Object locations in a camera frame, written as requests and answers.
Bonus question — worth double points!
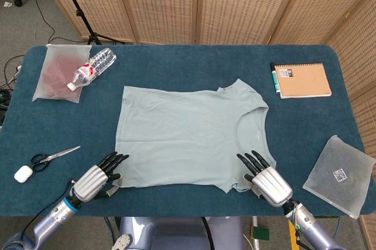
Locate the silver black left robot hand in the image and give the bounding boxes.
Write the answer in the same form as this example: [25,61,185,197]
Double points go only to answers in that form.
[72,151,130,204]

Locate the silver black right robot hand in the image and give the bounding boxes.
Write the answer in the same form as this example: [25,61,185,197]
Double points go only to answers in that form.
[236,150,294,207]

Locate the light blue t-shirt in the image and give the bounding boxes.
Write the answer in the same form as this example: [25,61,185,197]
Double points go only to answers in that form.
[113,78,277,194]

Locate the small green box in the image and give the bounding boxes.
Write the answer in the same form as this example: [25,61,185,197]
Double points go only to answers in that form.
[254,226,270,241]

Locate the translucent pouch with QR code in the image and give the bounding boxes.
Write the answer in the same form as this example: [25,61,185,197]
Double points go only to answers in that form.
[302,134,376,220]

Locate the white earbuds case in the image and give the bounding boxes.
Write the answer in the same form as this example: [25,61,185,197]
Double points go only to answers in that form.
[14,165,33,183]

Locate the blue grey robot torso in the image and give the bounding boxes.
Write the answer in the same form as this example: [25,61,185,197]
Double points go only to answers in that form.
[113,216,246,250]

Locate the translucent pouch with red contents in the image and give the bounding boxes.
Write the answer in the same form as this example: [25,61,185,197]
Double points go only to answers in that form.
[32,44,92,104]

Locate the green and black marker pen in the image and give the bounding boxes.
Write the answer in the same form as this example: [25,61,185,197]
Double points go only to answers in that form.
[270,62,281,94]

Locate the brown spiral notebook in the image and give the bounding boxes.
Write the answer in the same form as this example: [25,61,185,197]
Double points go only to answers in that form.
[277,62,333,99]

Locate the clear plastic water bottle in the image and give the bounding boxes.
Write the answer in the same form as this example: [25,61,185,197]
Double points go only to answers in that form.
[66,47,118,92]

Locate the blue velvet table cover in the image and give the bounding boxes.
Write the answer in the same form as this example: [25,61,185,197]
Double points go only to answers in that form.
[0,44,372,218]

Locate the black tripod stand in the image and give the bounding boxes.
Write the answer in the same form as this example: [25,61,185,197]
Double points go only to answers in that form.
[54,0,118,46]

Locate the woven wicker folding screen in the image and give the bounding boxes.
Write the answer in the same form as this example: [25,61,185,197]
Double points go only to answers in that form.
[33,0,376,250]

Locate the black handled silver scissors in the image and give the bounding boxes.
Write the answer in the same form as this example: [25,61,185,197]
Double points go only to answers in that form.
[31,146,82,172]

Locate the black floor cable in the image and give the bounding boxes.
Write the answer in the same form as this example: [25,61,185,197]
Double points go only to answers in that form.
[34,0,92,46]

